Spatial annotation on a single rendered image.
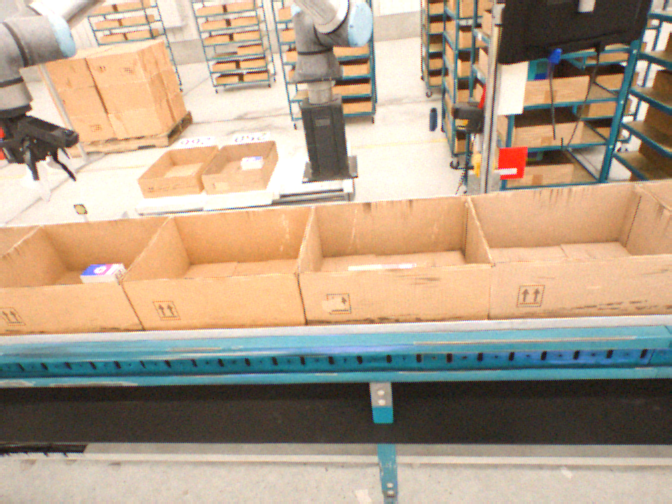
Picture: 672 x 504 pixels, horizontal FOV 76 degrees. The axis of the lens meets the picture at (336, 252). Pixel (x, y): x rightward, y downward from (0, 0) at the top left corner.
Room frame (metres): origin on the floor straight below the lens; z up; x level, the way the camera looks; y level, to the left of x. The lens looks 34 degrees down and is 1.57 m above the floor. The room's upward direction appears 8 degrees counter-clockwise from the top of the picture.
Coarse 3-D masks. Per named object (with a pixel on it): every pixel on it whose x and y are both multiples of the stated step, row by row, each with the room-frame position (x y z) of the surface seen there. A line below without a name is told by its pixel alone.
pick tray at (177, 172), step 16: (160, 160) 2.16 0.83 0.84; (176, 160) 2.26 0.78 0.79; (192, 160) 2.25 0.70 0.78; (208, 160) 2.05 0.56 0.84; (144, 176) 1.97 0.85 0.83; (160, 176) 2.10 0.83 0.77; (176, 176) 1.87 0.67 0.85; (192, 176) 1.86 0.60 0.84; (144, 192) 1.89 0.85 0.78; (160, 192) 1.88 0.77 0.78; (176, 192) 1.87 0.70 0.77; (192, 192) 1.86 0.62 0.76
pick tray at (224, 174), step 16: (240, 144) 2.20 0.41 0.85; (256, 144) 2.19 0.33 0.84; (272, 144) 2.17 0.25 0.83; (224, 160) 2.16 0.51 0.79; (240, 160) 2.20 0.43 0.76; (272, 160) 2.02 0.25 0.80; (208, 176) 1.83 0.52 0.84; (224, 176) 1.82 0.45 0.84; (240, 176) 1.81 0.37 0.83; (256, 176) 1.80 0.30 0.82; (208, 192) 1.83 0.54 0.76; (224, 192) 1.82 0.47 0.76; (240, 192) 1.81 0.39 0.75
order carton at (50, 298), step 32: (64, 224) 1.11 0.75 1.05; (96, 224) 1.09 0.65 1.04; (128, 224) 1.08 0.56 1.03; (160, 224) 1.06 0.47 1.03; (32, 256) 1.04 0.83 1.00; (64, 256) 1.12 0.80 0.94; (96, 256) 1.10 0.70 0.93; (128, 256) 1.09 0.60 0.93; (0, 288) 0.82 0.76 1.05; (32, 288) 0.81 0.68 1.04; (64, 288) 0.79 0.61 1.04; (96, 288) 0.78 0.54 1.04; (0, 320) 0.83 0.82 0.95; (32, 320) 0.81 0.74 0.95; (64, 320) 0.80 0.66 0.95; (96, 320) 0.79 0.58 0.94; (128, 320) 0.78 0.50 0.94
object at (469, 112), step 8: (456, 104) 1.56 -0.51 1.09; (464, 104) 1.54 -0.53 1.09; (472, 104) 1.53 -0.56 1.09; (456, 112) 1.52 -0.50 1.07; (464, 112) 1.51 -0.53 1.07; (472, 112) 1.51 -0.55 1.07; (480, 112) 1.51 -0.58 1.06; (464, 120) 1.54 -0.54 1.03; (472, 120) 1.52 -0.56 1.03; (480, 120) 1.51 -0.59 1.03; (472, 128) 1.52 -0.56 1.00
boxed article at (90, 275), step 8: (104, 264) 1.05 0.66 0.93; (112, 264) 1.05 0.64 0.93; (120, 264) 1.04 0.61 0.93; (88, 272) 1.02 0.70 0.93; (96, 272) 1.02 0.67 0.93; (104, 272) 1.01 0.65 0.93; (112, 272) 1.00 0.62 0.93; (120, 272) 1.02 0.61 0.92; (88, 280) 1.01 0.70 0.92; (96, 280) 1.00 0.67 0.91; (104, 280) 1.00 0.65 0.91; (112, 280) 0.99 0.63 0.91
